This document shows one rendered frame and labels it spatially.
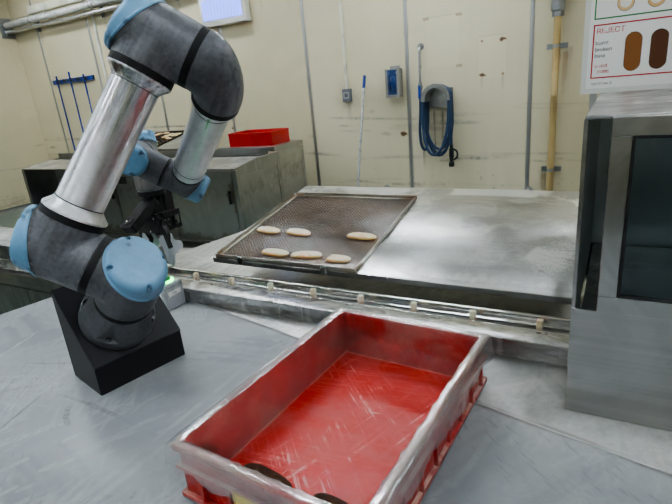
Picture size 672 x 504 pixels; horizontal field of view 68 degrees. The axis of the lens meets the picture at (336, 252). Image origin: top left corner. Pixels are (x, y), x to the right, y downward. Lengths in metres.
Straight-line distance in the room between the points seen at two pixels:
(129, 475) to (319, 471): 0.30
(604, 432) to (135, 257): 0.84
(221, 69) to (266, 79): 4.88
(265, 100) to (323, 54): 0.89
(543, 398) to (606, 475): 0.18
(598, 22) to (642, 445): 1.24
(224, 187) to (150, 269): 3.25
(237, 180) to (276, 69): 1.97
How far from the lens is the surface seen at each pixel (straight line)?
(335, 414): 0.92
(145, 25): 0.96
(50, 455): 1.04
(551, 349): 1.06
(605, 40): 1.78
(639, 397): 0.94
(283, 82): 5.70
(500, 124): 4.82
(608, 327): 0.88
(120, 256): 0.97
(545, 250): 1.39
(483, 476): 0.82
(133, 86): 0.96
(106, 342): 1.11
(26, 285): 2.19
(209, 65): 0.95
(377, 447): 0.85
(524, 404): 0.96
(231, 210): 4.21
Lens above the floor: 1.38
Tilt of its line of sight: 19 degrees down
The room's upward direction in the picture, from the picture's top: 5 degrees counter-clockwise
